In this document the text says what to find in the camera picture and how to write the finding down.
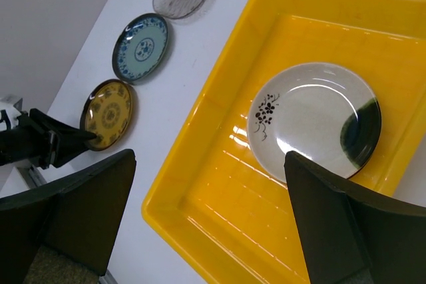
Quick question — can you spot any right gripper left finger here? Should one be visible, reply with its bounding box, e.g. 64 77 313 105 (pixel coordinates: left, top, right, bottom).
1 149 136 283

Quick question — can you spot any cream plate green brushstroke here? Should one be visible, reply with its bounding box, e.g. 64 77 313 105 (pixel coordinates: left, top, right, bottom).
247 63 382 182

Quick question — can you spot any blue patterned plate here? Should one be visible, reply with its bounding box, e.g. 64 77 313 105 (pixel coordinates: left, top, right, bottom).
112 13 170 83

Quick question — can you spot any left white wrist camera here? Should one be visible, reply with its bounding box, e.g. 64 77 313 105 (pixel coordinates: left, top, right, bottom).
0 94 23 132

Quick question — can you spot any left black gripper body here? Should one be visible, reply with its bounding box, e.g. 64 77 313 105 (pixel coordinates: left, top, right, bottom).
1 116 55 168

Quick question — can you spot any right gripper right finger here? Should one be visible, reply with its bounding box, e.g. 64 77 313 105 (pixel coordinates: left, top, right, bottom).
284 151 425 283

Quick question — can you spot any yellow patterned plate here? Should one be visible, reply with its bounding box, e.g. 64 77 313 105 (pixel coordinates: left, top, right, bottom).
79 79 134 152

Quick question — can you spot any aluminium rail front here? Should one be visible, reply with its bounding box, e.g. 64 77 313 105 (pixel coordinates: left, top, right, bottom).
17 162 47 189

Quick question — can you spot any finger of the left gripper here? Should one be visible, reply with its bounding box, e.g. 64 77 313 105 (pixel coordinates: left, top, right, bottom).
50 137 89 168
29 108 97 141

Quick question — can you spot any yellow plastic bin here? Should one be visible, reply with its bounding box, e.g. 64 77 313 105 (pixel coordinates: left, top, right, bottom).
142 0 425 283

